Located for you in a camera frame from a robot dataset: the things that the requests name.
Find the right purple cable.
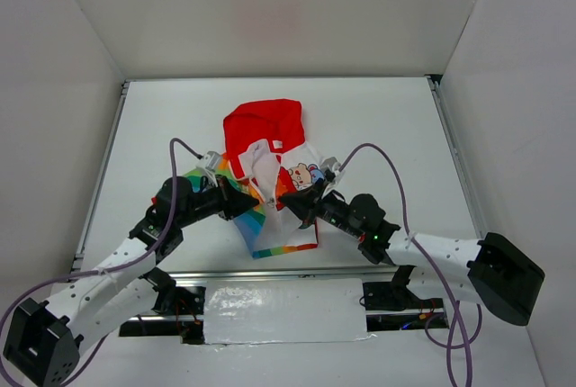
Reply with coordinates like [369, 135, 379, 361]
[339, 143, 485, 387]

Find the purple cable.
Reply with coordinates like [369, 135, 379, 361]
[0, 138, 206, 383]
[339, 143, 485, 387]

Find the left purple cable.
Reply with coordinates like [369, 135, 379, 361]
[0, 138, 206, 383]

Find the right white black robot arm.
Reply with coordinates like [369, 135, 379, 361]
[280, 180, 545, 326]

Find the white foil-taped panel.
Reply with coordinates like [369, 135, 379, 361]
[203, 278, 369, 345]

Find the aluminium table frame rail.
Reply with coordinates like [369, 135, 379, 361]
[425, 74, 488, 240]

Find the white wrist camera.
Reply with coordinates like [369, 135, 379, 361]
[197, 151, 222, 185]
[319, 157, 344, 193]

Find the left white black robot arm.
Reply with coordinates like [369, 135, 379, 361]
[3, 175, 259, 386]

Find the rainbow hooded kids jacket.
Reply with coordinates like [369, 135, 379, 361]
[185, 98, 328, 259]

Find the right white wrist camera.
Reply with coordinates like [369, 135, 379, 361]
[319, 157, 344, 193]

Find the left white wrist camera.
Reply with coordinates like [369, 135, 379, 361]
[197, 151, 222, 185]

